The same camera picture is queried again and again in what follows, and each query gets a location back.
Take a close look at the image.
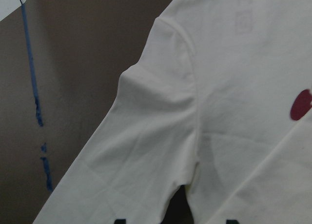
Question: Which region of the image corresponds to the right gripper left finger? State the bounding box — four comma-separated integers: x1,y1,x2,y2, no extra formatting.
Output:
114,219,127,224

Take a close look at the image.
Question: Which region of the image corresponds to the cream long-sleeve printed shirt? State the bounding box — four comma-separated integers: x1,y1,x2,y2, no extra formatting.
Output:
35,0,312,224

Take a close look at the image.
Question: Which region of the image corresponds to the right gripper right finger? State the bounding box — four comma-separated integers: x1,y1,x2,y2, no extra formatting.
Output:
226,219,239,224

